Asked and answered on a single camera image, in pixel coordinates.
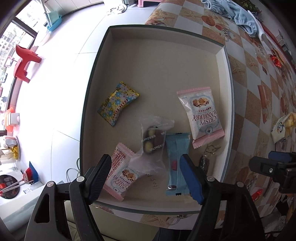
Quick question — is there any potato sticks bag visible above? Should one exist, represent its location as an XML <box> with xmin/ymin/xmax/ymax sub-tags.
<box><xmin>271</xmin><ymin>112</ymin><xmax>295</xmax><ymax>144</ymax></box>

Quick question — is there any clear brown snack bar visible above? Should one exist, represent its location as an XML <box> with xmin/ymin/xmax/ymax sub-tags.
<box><xmin>199</xmin><ymin>144</ymin><xmax>221</xmax><ymax>174</ymax></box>

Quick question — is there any pink crispy cranberry packet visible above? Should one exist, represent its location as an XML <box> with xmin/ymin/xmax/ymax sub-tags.
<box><xmin>177</xmin><ymin>87</ymin><xmax>225</xmax><ymax>149</ymax></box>

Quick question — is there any floral yellow candy packet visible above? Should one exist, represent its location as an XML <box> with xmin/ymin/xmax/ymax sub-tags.
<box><xmin>97</xmin><ymin>82</ymin><xmax>139</xmax><ymax>126</ymax></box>

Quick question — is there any clear chocolate cake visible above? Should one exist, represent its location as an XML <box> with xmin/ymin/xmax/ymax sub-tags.
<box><xmin>128</xmin><ymin>115</ymin><xmax>175</xmax><ymax>175</ymax></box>

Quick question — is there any light blue snack bar wrapper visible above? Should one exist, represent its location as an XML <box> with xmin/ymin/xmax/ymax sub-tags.
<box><xmin>165</xmin><ymin>133</ymin><xmax>191</xmax><ymax>196</ymax></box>

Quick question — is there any red snack wrapper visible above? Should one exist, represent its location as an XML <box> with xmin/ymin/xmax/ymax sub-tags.
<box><xmin>251</xmin><ymin>188</ymin><xmax>263</xmax><ymax>202</ymax></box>

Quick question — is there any red foil snack far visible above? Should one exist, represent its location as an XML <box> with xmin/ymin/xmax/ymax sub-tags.
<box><xmin>269</xmin><ymin>55</ymin><xmax>282</xmax><ymax>69</ymax></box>

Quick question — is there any cardboard tray box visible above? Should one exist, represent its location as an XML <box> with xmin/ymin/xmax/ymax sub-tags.
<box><xmin>79</xmin><ymin>24</ymin><xmax>235</xmax><ymax>216</ymax></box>

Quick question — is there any red plastic stool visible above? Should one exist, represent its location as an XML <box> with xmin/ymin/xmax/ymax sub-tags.
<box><xmin>14</xmin><ymin>45</ymin><xmax>42</xmax><ymax>83</ymax></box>

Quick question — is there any light blue cloth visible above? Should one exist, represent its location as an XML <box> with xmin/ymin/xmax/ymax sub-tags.
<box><xmin>201</xmin><ymin>0</ymin><xmax>263</xmax><ymax>38</ymax></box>

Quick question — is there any blue dustpan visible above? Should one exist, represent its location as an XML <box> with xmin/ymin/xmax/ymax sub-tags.
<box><xmin>45</xmin><ymin>11</ymin><xmax>62</xmax><ymax>32</ymax></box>

